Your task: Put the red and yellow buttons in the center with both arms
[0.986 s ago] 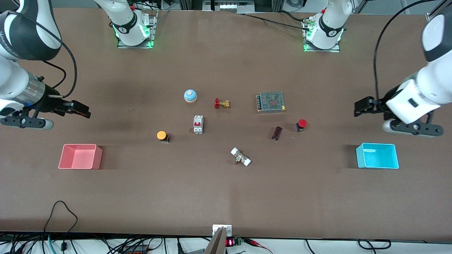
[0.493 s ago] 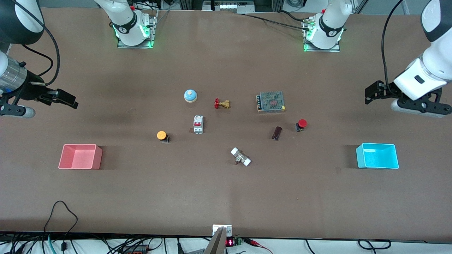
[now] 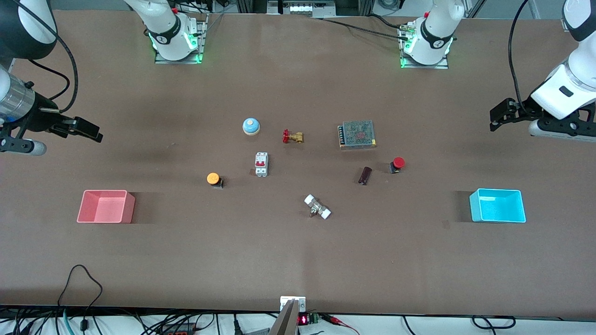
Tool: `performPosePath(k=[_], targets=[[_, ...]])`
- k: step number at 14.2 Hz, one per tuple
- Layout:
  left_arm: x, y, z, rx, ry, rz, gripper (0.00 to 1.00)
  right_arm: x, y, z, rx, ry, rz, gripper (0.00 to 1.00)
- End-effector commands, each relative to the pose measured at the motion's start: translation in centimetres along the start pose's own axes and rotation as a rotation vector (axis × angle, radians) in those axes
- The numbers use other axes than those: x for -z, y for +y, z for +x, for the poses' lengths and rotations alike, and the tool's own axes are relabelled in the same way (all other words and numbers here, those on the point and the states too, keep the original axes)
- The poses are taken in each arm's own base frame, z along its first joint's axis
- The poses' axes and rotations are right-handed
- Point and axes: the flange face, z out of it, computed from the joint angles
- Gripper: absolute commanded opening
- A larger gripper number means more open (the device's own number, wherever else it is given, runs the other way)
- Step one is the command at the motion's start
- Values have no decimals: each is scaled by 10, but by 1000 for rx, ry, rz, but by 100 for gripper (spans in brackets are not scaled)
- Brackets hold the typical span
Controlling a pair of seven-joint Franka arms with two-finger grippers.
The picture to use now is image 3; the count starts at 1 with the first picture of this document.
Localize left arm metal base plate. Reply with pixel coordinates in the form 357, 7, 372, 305
400, 21, 449, 69

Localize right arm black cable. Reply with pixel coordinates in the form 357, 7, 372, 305
14, 0, 79, 114

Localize grey metal bar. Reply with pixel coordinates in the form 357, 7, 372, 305
269, 300, 299, 335

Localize metal device white connector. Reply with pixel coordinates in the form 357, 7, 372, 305
268, 0, 337, 18

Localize metal fitting white ends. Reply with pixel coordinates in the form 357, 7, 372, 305
304, 194, 332, 220

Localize black cable to arm base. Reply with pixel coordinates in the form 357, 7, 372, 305
310, 16, 410, 41

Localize red black device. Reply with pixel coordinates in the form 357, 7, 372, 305
161, 322, 198, 335

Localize pink plastic bin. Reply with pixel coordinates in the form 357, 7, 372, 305
77, 189, 136, 224

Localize metal mesh power supply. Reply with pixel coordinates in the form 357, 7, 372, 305
338, 121, 377, 149

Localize black coiled cable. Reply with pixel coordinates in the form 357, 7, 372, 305
472, 315, 516, 330

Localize black looped table cable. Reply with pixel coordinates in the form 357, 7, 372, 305
57, 264, 103, 322

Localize white mounting plate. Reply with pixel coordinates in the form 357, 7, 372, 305
280, 296, 306, 312

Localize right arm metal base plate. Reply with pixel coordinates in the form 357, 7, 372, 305
155, 14, 208, 65

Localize cyan plastic bin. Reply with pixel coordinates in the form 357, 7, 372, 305
469, 188, 527, 223

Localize red clip lead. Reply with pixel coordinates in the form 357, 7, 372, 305
321, 314, 360, 335

